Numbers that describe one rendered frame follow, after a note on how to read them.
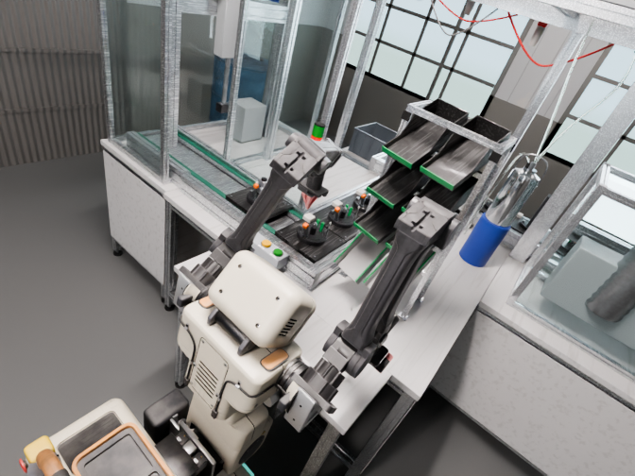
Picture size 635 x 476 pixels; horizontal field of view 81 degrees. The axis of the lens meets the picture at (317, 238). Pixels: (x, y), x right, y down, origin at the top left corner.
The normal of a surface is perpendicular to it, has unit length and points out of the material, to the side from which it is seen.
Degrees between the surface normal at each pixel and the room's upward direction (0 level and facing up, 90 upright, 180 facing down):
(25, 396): 0
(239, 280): 48
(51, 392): 0
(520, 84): 90
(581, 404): 90
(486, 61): 90
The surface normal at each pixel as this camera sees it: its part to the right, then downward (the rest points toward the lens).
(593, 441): -0.60, 0.34
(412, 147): -0.08, -0.60
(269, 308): -0.29, -0.29
